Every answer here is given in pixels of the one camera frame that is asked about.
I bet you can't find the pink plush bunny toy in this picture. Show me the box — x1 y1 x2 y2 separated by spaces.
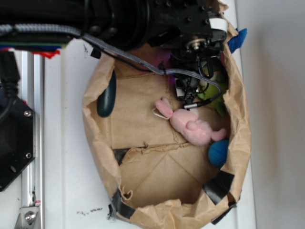
155 97 227 146

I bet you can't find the grey braided cable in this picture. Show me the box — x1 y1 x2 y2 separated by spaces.
0 23 222 96

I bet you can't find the brown paper bag bin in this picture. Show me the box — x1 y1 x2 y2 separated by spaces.
82 0 252 229

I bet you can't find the dark green oval object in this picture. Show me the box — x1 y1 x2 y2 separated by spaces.
97 71 117 117

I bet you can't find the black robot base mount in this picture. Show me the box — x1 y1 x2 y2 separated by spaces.
0 51 34 192

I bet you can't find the white plastic tray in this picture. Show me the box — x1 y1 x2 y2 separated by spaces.
43 0 257 229

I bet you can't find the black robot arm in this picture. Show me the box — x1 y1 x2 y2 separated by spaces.
0 0 228 109

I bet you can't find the aluminium extrusion rail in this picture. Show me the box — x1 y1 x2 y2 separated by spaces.
15 51 45 229

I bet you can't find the green plush frog toy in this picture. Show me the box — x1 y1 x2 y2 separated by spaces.
198 66 229 117

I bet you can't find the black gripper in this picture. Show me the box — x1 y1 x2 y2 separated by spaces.
147 0 228 109

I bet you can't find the blue yarn ball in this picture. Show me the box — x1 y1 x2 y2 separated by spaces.
208 139 229 168

